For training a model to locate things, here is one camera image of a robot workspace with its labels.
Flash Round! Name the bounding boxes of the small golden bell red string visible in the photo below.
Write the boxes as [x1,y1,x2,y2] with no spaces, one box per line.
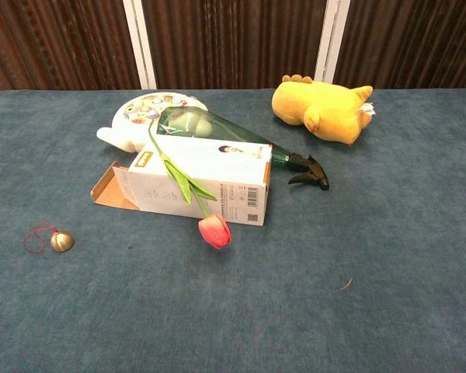
[22,221,75,256]

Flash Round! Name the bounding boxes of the white cardboard product box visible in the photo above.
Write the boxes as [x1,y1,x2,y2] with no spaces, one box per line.
[90,134,273,228]

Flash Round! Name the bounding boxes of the artificial red tulip flower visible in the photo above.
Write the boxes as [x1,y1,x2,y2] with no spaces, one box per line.
[147,118,232,250]

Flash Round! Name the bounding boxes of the green spray bottle black trigger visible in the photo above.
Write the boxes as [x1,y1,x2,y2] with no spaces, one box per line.
[155,106,331,191]

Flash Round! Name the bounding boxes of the blue felt table cover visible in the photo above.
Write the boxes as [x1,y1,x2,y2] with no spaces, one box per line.
[0,88,466,373]

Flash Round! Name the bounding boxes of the white fishing game toy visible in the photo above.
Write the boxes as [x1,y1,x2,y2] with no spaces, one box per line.
[96,92,209,153]

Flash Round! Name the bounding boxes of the yellow plush dinosaur toy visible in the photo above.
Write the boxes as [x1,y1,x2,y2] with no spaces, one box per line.
[271,74,376,146]

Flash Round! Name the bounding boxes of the brown corrugated partition panel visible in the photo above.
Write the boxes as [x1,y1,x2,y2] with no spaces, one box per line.
[325,0,466,90]
[134,0,341,91]
[0,0,147,96]

